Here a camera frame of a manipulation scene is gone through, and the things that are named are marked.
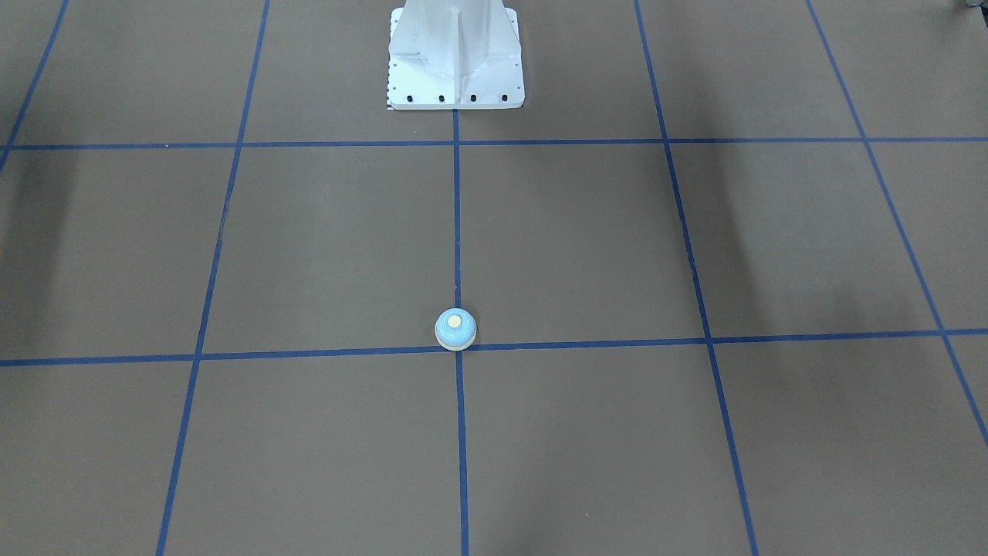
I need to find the light blue call bell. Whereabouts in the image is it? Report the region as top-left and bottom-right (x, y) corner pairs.
(434, 307), (479, 351)

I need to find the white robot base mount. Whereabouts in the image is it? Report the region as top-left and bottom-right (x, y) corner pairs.
(386, 1), (526, 110)

